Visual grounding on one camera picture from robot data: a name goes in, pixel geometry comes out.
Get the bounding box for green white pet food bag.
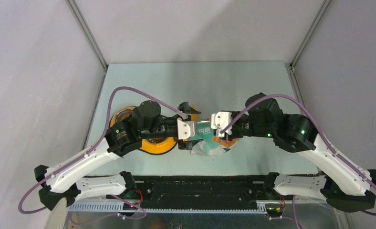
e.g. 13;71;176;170
190;120;238;156

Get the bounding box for yellow plastic scoop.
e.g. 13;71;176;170
183;104;198;142

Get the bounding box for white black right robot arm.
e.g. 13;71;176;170
212;93;376;214

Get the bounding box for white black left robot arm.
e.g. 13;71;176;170
34;100;199;210

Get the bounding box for brown pet food kibble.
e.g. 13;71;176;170
146;137;167;144

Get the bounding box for yellow double pet bowl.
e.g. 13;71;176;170
108;106;177;155

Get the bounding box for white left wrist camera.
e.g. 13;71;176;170
177;118;197;140

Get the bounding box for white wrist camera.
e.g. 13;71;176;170
210;111;232;138
177;118;197;140

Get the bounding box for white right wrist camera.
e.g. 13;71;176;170
210;111;232;138

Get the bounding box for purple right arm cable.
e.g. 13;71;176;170
219;94;376;229

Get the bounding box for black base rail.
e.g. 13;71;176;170
120;175;293;209

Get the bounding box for aluminium frame rail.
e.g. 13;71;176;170
68;201;284;216

